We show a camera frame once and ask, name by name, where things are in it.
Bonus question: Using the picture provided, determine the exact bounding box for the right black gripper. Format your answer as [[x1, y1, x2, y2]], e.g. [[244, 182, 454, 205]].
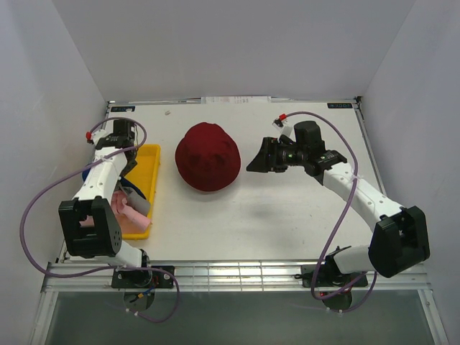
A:
[[246, 137, 307, 173]]

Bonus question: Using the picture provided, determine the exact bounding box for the blue hat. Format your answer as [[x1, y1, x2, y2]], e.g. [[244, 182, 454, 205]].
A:
[[81, 169, 147, 200]]

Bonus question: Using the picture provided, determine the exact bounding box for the dark red bucket hat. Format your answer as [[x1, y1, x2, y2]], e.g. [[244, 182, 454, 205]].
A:
[[175, 122, 241, 193]]

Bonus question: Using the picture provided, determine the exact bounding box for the grey hat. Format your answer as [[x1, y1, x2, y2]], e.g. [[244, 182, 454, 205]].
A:
[[117, 182, 150, 216]]

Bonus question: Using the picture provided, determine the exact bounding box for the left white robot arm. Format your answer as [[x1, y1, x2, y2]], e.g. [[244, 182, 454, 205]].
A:
[[58, 117, 152, 288]]

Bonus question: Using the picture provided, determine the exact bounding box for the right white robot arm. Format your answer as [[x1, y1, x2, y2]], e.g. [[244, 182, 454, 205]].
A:
[[247, 121, 431, 285]]

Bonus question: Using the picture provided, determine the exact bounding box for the blue corner label left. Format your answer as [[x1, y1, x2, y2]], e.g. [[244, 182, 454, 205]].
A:
[[110, 106, 135, 113]]

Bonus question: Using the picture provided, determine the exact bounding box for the blue corner label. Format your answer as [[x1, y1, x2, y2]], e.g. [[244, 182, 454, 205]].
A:
[[110, 106, 135, 113], [327, 102, 354, 109]]

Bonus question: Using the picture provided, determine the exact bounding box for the yellow plastic bin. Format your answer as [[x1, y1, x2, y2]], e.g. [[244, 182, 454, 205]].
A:
[[119, 144, 161, 240]]

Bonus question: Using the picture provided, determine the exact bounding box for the white paper strip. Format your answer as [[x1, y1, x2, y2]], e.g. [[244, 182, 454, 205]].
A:
[[201, 96, 271, 104]]

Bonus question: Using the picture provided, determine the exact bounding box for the blue corner label right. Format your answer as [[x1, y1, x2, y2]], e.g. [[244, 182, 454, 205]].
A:
[[327, 102, 354, 109]]

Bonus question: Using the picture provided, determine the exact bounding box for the pink hat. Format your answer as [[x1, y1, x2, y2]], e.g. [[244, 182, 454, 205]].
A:
[[78, 190, 152, 233]]

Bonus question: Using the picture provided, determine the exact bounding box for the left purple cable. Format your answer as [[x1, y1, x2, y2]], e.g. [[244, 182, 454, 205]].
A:
[[19, 116, 180, 323]]

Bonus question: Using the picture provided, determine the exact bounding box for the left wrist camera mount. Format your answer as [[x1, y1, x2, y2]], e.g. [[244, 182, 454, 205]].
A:
[[86, 129, 108, 145]]

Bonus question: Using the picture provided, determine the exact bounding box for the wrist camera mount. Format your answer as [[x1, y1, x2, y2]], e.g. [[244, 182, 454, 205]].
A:
[[86, 129, 108, 145], [272, 114, 293, 138]]

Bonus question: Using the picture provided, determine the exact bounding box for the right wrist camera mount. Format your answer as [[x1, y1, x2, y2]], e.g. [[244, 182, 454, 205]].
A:
[[272, 114, 293, 138]]

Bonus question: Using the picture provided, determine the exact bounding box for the aluminium front rail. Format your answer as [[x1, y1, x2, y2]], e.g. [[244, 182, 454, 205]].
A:
[[41, 260, 431, 293]]

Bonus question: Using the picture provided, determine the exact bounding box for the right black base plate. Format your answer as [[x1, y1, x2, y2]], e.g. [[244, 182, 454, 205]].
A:
[[294, 264, 360, 288]]

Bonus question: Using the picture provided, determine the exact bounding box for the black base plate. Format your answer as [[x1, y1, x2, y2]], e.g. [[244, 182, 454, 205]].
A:
[[111, 271, 174, 289], [294, 264, 360, 288]]

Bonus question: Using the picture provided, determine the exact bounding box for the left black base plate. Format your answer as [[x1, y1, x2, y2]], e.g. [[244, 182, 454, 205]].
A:
[[111, 271, 174, 289]]

